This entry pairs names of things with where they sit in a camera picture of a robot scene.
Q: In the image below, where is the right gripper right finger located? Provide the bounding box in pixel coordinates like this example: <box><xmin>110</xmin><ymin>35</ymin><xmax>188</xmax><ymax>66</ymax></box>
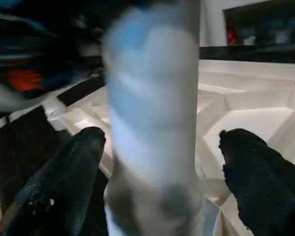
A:
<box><xmin>219</xmin><ymin>129</ymin><xmax>295</xmax><ymax>236</ymax></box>

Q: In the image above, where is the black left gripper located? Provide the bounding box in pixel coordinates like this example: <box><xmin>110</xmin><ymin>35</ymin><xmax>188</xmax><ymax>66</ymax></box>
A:
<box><xmin>0</xmin><ymin>10</ymin><xmax>108</xmax><ymax>93</ymax></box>

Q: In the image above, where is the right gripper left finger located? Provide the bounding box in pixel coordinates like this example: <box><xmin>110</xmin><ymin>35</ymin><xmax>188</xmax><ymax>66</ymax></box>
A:
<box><xmin>0</xmin><ymin>127</ymin><xmax>107</xmax><ymax>236</ymax></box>

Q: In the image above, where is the white plastic children's table top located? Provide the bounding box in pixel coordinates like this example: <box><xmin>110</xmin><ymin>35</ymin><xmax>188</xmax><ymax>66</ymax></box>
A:
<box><xmin>49</xmin><ymin>59</ymin><xmax>295</xmax><ymax>236</ymax></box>

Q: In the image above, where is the white plastic table leg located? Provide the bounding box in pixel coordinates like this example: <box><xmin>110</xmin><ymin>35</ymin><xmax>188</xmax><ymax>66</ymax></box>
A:
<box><xmin>102</xmin><ymin>0</ymin><xmax>208</xmax><ymax>236</ymax></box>

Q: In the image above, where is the white glass-door cabinet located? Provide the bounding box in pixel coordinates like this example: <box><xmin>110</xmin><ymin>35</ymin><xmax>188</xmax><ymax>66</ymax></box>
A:
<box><xmin>199</xmin><ymin>0</ymin><xmax>295</xmax><ymax>63</ymax></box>

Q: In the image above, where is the red bottle in cabinet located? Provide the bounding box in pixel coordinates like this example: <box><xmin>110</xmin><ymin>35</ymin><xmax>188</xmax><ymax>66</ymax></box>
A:
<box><xmin>226</xmin><ymin>20</ymin><xmax>237</xmax><ymax>46</ymax></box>

